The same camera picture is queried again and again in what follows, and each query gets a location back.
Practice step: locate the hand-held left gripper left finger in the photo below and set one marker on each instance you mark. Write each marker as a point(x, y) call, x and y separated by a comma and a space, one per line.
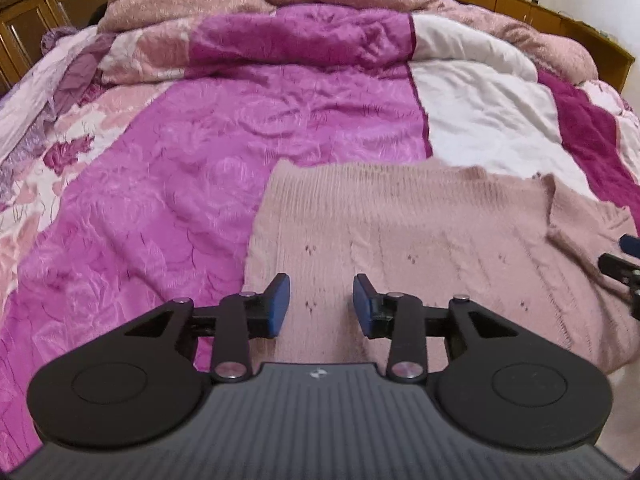
point(281, 305)

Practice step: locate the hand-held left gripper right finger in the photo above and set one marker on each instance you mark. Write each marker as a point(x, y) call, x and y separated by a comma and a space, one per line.
point(361, 305)

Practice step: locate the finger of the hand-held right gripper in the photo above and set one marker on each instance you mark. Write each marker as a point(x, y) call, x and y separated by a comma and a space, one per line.
point(631, 246)

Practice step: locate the pink knitted sweater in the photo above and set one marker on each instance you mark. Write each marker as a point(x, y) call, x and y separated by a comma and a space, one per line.
point(425, 230)

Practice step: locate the magenta and white patchwork quilt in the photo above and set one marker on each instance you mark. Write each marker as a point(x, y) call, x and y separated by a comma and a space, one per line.
point(200, 160)

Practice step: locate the wooden headboard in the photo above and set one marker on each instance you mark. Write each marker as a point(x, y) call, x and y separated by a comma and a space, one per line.
point(550, 15)

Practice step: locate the wooden wardrobe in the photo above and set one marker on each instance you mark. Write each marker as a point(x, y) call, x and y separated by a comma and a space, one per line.
point(35, 15)

